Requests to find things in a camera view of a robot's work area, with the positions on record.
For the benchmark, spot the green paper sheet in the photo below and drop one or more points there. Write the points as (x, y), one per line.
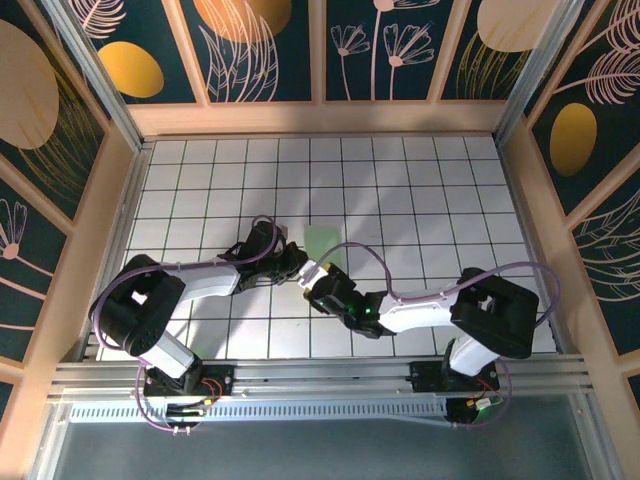
(322, 242)

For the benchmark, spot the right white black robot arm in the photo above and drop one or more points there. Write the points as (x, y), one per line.
(495, 310)

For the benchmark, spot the aluminium corner post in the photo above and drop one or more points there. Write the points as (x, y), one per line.
(98, 75)
(536, 75)

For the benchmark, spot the black electronics module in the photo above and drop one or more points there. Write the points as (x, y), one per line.
(182, 417)
(460, 415)

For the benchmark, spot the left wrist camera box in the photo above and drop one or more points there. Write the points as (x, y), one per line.
(283, 230)

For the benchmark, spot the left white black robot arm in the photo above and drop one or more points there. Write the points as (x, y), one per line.
(140, 310)

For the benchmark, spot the long aluminium mounting rail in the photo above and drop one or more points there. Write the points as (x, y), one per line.
(325, 380)

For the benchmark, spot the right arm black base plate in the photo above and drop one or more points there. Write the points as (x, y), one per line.
(425, 377)

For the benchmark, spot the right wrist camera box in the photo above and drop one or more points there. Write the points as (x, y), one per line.
(310, 275)

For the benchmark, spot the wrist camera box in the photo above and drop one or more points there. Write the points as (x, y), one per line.
(310, 275)
(283, 230)

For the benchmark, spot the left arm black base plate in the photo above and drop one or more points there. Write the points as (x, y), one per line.
(222, 375)

